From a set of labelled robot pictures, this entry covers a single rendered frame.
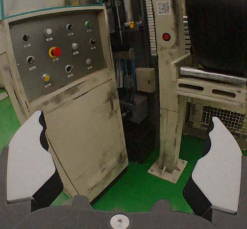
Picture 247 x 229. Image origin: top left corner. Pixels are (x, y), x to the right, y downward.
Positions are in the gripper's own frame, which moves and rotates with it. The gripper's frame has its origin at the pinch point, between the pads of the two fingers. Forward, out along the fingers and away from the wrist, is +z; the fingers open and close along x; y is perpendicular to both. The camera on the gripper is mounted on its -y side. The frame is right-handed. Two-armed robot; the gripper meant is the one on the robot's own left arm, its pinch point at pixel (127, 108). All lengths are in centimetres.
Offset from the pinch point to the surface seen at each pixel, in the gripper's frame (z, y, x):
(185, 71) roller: 60, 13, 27
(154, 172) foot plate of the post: 75, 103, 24
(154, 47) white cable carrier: 80, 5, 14
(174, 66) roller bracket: 60, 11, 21
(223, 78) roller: 50, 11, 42
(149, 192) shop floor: 55, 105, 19
